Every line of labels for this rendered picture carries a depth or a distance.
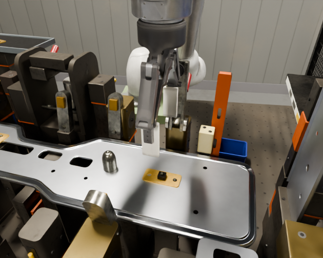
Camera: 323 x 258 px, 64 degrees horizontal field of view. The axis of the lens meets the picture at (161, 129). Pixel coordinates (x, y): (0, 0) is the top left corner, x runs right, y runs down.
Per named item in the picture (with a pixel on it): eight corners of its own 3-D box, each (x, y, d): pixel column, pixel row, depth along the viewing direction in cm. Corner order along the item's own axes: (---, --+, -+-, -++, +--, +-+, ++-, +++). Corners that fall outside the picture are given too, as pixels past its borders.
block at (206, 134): (189, 226, 82) (199, 131, 61) (191, 216, 85) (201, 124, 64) (200, 228, 81) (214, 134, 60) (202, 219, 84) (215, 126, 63)
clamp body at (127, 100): (116, 198, 92) (103, 106, 70) (128, 177, 100) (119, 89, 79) (134, 202, 90) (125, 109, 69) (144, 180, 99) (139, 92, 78)
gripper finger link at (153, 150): (159, 122, 41) (158, 124, 41) (159, 155, 45) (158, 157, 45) (141, 119, 42) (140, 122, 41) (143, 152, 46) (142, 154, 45)
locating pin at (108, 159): (101, 175, 61) (98, 154, 57) (107, 166, 63) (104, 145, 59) (114, 178, 60) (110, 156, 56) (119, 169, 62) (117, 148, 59)
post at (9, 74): (34, 169, 103) (-3, 75, 80) (41, 161, 107) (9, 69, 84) (44, 172, 102) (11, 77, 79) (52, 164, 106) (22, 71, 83)
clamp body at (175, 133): (162, 214, 86) (163, 126, 66) (169, 192, 94) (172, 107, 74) (182, 218, 85) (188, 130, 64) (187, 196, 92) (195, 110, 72)
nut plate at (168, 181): (141, 180, 57) (141, 176, 57) (146, 168, 60) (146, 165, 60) (178, 188, 55) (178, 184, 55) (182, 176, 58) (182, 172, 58)
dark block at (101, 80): (105, 188, 95) (86, 82, 71) (113, 175, 101) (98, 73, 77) (118, 190, 94) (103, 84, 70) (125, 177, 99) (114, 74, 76)
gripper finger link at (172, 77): (150, 58, 43) (152, 50, 43) (162, 85, 54) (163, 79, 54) (173, 60, 42) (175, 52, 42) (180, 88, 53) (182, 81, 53)
